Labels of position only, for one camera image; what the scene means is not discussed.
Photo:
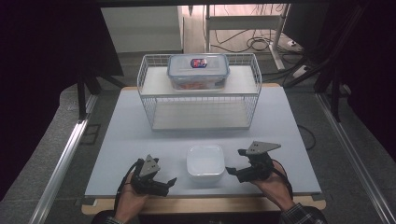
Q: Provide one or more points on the aluminium rail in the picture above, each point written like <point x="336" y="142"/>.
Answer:
<point x="358" y="168"/>
<point x="59" y="174"/>

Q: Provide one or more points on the dark curtain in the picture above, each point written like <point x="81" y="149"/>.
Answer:
<point x="373" y="77"/>
<point x="37" y="77"/>

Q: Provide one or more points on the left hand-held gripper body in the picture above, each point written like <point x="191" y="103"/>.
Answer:
<point x="146" y="183"/>

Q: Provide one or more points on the person's right hand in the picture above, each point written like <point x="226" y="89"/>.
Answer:
<point x="277" y="189"/>

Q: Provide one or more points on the white cabinet panel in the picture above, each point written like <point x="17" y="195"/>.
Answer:
<point x="141" y="29"/>

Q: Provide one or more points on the white desk frame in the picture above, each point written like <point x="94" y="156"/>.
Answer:
<point x="243" y="22"/>

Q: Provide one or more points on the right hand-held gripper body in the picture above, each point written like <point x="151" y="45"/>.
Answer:
<point x="261" y="169"/>

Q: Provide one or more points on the square clear plastic container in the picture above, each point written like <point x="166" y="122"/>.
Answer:
<point x="205" y="163"/>

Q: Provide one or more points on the person's left hand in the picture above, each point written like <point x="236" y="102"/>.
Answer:
<point x="129" y="203"/>

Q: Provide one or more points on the black metal stand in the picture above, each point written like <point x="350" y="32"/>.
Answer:
<point x="81" y="96"/>
<point x="334" y="93"/>

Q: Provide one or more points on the white power strip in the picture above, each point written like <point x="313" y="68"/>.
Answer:
<point x="300" y="71"/>

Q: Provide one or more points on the rectangular clear lidded food container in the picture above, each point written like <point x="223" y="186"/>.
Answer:
<point x="197" y="73"/>

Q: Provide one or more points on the white table mat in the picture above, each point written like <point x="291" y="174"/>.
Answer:
<point x="174" y="140"/>

